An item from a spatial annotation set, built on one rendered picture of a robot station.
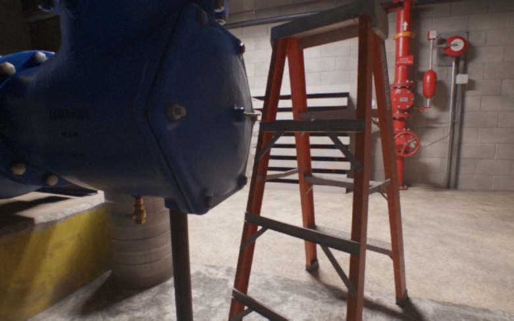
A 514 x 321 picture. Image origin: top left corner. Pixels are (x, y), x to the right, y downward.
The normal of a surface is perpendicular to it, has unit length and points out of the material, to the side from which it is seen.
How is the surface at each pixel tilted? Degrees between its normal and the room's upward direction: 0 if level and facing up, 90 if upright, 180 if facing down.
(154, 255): 90
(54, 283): 90
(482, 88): 90
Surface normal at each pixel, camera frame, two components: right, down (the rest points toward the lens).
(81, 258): 0.95, 0.04
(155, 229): 0.70, 0.08
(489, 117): -0.31, 0.12
